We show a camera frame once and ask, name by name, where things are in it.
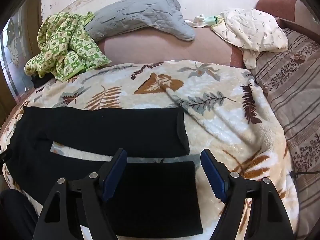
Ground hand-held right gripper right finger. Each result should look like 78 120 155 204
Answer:
200 149 294 240

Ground white floral print cloth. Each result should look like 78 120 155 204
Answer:
211 7 289 69

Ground brown headboard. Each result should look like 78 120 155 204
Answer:
255 0 320 38

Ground pink bed sheet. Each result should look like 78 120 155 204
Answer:
96 26 244 68

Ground wooden wardrobe with glass panels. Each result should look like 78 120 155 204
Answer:
0 2 43 130

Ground striped floral bed sheet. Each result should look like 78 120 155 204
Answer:
250 27 320 220

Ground grey quilted blanket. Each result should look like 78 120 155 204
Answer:
85 0 195 42

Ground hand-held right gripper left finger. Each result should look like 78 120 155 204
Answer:
32 148 128 240

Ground black pants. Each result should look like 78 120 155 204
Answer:
6 106 203 238

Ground green checkered cloth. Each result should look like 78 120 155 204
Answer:
24 12 112 82

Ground small white cloth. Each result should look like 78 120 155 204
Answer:
194 14 213 28

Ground leaf print fleece blanket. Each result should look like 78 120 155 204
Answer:
0 59 300 240

